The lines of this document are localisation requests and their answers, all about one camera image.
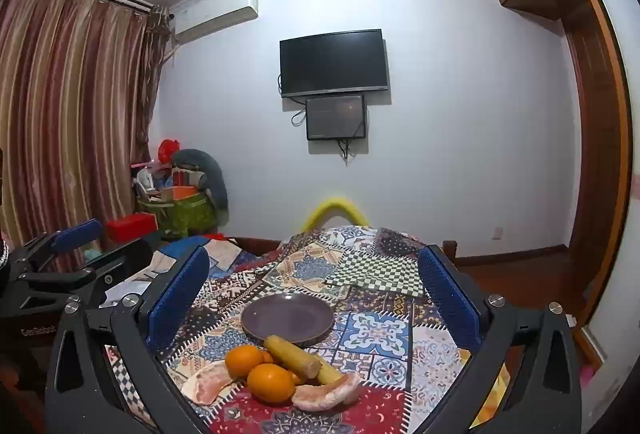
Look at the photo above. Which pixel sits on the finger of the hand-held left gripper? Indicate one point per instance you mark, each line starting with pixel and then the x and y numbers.
pixel 117 264
pixel 77 231

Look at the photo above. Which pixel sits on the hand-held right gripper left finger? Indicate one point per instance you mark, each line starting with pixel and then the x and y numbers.
pixel 182 299

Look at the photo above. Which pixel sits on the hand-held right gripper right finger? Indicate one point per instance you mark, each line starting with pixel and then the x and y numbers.
pixel 447 299

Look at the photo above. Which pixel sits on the medium orange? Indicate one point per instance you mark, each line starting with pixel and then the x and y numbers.
pixel 242 360

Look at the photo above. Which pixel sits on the peeled pomelo segment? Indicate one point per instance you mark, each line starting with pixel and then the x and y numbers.
pixel 327 396
pixel 207 386

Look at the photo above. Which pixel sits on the small mandarin orange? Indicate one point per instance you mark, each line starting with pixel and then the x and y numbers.
pixel 298 377
pixel 268 356

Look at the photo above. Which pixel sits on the dark purple plate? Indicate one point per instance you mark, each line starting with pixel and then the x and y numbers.
pixel 287 316

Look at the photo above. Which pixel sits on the large orange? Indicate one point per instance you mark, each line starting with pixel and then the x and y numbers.
pixel 270 383

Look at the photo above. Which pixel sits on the yellow sugarcane piece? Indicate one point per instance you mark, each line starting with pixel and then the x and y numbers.
pixel 292 355
pixel 330 371

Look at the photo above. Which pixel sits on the red box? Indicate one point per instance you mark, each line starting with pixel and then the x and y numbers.
pixel 131 229

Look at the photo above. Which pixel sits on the patchwork printed tablecloth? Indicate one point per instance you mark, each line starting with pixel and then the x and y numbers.
pixel 380 339

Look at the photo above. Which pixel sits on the green patterned box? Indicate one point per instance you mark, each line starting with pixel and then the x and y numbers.
pixel 187 214

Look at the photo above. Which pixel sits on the striped brown curtain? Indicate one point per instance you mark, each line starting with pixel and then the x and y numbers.
pixel 65 113

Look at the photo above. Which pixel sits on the red bag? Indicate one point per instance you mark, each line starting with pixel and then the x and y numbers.
pixel 168 149

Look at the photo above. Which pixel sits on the grey cushion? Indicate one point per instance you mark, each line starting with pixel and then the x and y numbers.
pixel 215 179

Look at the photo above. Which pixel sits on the yellow foam tube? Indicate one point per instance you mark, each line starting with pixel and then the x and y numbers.
pixel 334 204

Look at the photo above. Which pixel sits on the white wall outlet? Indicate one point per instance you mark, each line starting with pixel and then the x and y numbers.
pixel 497 233

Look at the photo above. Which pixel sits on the small black wall monitor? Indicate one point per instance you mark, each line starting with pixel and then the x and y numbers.
pixel 335 117

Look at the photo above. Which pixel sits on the wooden door frame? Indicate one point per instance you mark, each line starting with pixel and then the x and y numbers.
pixel 605 138

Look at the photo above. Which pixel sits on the white wall air conditioner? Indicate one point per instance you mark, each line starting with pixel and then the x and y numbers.
pixel 215 13

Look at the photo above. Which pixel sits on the black wall television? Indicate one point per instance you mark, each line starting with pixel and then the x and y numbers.
pixel 332 61

